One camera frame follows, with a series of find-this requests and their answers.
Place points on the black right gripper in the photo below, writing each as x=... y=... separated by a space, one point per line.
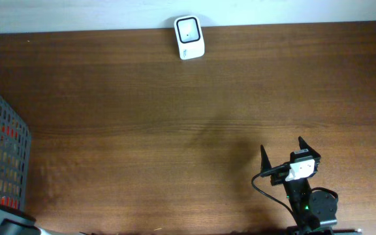
x=281 y=173

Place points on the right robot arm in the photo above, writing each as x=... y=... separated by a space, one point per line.
x=313 y=209

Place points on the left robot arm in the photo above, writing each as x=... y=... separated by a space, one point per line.
x=16 y=222

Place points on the white barcode scanner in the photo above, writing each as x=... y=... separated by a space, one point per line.
x=189 y=37

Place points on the grey plastic mesh basket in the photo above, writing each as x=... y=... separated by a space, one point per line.
x=15 y=144

